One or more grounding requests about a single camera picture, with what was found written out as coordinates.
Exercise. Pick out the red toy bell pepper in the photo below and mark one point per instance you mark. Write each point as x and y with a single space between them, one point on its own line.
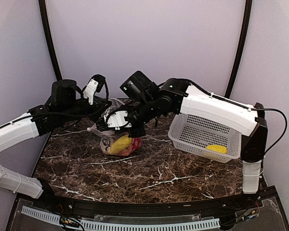
136 143

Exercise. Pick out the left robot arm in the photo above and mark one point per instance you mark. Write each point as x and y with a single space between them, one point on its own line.
67 103

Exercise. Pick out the clear zip top bag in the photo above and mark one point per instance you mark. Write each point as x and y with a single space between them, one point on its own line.
109 137

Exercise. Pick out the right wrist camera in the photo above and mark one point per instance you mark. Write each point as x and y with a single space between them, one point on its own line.
115 120

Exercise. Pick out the yellow toy corn cob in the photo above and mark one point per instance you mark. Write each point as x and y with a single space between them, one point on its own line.
120 144

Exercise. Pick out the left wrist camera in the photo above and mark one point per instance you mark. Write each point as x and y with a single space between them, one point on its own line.
95 85

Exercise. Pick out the black left corner post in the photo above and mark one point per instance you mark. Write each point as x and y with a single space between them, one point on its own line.
49 39

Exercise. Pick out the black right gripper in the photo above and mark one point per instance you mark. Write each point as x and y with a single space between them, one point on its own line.
139 132

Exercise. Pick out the black right corner post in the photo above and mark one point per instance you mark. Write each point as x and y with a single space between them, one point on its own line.
240 48

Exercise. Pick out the white slotted cable duct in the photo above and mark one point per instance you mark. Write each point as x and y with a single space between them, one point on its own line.
107 223

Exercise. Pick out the black corner post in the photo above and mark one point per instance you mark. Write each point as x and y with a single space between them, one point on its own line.
49 39
240 48

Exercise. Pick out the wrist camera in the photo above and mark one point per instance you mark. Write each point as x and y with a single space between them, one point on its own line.
95 85
115 120

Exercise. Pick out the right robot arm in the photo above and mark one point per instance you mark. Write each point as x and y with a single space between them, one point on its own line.
183 96

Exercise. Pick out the black front rail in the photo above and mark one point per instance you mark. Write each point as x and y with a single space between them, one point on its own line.
266 198

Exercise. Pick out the white perforated plastic basket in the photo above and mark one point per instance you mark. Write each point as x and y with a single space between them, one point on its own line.
193 134

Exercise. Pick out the yellow toy mango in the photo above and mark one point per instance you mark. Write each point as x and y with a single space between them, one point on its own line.
217 148

